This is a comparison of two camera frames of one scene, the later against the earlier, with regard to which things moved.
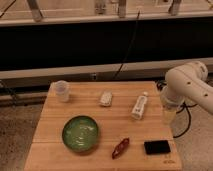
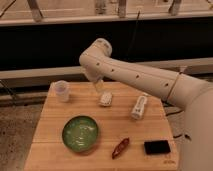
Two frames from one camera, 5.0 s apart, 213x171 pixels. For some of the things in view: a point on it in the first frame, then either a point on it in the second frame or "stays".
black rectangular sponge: [157, 147] stays
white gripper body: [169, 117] to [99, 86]
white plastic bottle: [139, 106] stays
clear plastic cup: [62, 90] stays
